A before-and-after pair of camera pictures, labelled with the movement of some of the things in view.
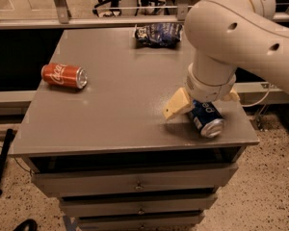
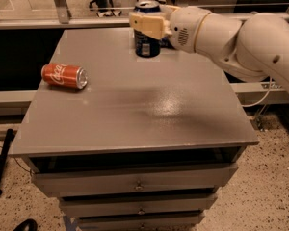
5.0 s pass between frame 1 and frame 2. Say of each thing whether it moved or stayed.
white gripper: moved
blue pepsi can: moved
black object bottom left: stayed
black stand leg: stayed
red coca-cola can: stayed
